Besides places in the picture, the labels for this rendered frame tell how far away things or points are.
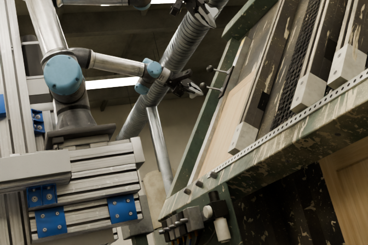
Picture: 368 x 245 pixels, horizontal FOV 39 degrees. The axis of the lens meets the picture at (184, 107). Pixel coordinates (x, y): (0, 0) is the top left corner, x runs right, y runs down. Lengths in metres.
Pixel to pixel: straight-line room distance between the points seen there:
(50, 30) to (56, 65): 0.14
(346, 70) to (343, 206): 0.53
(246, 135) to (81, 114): 0.65
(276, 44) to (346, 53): 0.79
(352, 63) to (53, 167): 0.92
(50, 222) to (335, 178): 0.95
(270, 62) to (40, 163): 1.10
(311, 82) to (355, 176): 0.34
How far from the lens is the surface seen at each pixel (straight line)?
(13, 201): 1.88
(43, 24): 1.80
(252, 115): 2.08
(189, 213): 2.07
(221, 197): 2.02
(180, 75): 2.72
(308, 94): 1.67
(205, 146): 2.51
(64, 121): 1.79
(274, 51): 2.28
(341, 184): 1.84
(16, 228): 1.86
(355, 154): 1.77
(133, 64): 2.54
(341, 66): 1.53
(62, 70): 1.69
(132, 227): 2.47
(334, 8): 1.93
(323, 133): 1.53
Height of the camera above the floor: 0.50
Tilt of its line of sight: 18 degrees up
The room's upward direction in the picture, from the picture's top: 14 degrees counter-clockwise
